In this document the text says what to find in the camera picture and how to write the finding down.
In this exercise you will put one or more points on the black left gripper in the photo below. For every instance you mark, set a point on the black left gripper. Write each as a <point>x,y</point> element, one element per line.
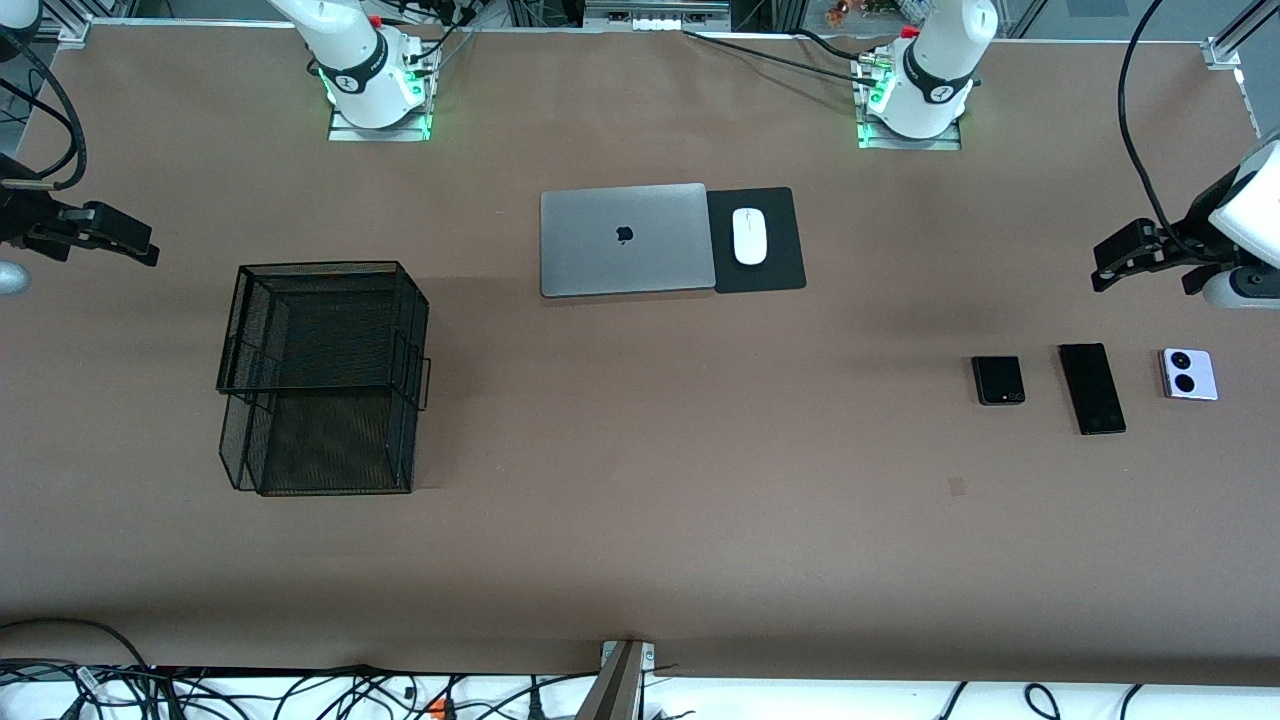
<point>1189,240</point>

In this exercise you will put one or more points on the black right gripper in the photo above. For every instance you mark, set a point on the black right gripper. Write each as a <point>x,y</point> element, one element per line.
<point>18,218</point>

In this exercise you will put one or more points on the long black smartphone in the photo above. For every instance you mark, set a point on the long black smartphone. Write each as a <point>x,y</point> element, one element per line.
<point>1092,390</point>

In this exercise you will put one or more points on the lavender flip phone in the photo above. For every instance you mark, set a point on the lavender flip phone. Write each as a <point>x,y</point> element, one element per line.
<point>1203,385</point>

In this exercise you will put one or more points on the small black flip phone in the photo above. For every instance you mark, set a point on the small black flip phone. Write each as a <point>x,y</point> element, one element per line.
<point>998,380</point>

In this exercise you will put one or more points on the black two-tier mesh tray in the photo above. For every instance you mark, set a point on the black two-tier mesh tray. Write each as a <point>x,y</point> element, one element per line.
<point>330,330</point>

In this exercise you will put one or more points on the black mouse pad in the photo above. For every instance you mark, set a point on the black mouse pad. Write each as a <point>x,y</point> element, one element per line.
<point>785,270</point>

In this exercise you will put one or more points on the white computer mouse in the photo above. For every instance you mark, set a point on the white computer mouse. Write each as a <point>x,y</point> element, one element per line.
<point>750,240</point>

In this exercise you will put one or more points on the silver closed laptop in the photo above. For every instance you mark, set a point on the silver closed laptop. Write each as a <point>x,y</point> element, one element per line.
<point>600,250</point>

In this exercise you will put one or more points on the white power strip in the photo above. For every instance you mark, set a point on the white power strip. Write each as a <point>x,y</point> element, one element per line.
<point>655,22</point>

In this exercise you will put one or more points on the aluminium frame profile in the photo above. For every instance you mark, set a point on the aluminium frame profile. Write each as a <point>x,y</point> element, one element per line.
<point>1225,50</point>
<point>70,30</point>

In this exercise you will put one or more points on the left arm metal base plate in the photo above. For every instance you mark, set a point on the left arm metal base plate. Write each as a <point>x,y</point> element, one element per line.
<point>905,143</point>

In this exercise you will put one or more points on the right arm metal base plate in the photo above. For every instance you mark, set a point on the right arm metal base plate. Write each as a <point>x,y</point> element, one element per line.
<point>380,133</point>

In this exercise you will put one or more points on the grey metal camera post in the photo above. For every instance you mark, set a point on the grey metal camera post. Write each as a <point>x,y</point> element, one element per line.
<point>620,690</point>

